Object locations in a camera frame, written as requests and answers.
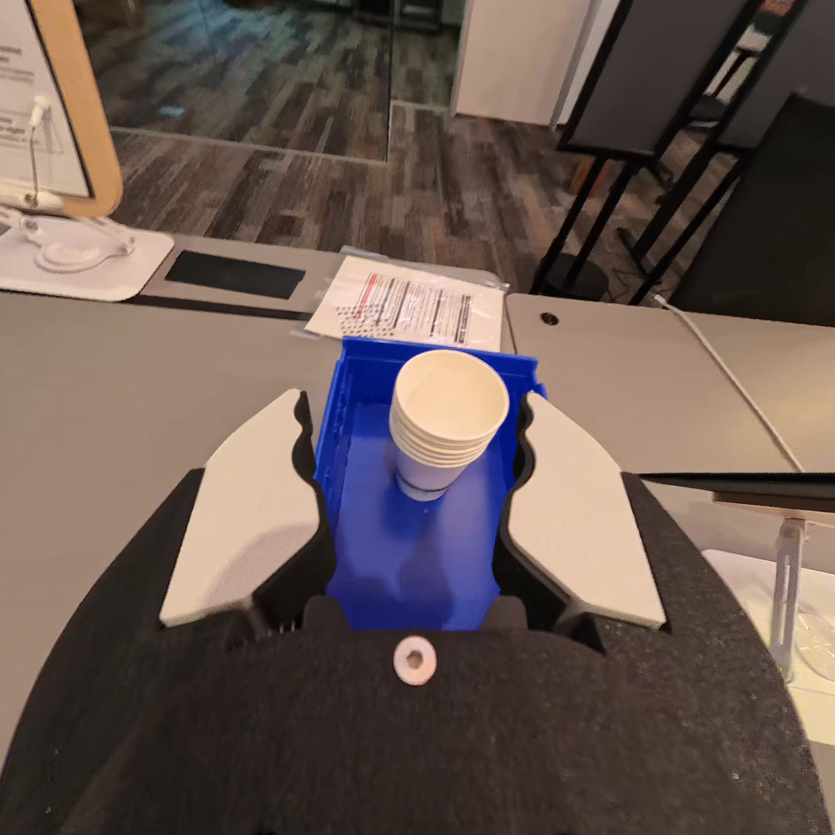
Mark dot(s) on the glass partition panel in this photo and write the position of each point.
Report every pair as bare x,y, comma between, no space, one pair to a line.
261,65

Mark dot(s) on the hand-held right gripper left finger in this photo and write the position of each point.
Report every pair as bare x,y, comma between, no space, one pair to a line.
241,522

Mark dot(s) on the white door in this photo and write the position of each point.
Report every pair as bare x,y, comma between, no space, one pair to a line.
515,59

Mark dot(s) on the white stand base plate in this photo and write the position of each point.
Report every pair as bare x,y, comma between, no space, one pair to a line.
737,587
130,267

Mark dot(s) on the blue plastic bin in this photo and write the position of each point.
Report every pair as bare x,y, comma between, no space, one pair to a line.
391,554

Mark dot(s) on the paper sheet in plastic sleeve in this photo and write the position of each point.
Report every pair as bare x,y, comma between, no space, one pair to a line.
359,280

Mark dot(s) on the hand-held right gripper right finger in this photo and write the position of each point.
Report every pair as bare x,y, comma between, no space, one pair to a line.
580,522

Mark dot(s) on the printed instruction sheet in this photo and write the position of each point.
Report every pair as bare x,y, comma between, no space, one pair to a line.
32,130

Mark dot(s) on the wooden document stand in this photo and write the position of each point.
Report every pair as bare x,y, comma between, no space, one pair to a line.
91,130

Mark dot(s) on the black sign stand with pole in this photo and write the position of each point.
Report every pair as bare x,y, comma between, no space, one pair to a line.
652,65

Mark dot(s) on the black board on metal arm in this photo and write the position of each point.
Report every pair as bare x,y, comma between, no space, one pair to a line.
770,489

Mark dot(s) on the stack of nested white cups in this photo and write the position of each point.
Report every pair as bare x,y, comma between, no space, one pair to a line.
450,404

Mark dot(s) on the black framed panel stand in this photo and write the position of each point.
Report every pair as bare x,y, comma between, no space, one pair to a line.
743,117

